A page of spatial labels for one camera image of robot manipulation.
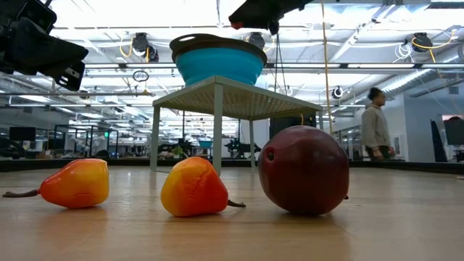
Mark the black perforated controller box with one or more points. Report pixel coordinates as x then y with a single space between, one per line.
284 121

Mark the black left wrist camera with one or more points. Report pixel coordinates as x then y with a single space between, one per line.
40 14

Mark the blue collapsible colander grey rim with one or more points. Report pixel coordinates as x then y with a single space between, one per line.
221 65

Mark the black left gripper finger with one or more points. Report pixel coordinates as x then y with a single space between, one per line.
47 50

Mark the black upright panel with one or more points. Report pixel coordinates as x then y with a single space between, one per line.
438 141

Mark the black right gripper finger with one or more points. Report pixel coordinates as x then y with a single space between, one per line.
257 14

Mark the small red strawberry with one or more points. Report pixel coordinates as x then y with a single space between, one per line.
237 25

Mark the background black robot arm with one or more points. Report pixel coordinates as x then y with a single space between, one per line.
239 146

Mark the green perforated metal shelf riser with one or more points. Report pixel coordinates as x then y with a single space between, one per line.
235 98

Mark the person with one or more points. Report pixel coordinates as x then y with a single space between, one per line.
375 123

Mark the black monitor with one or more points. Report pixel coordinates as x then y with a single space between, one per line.
455 130

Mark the small orange-yellow pear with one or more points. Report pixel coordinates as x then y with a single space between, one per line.
76 183
194 186

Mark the dark red pomegranate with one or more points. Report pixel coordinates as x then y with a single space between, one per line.
304 170

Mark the background teal bowl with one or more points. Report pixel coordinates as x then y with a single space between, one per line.
205 144

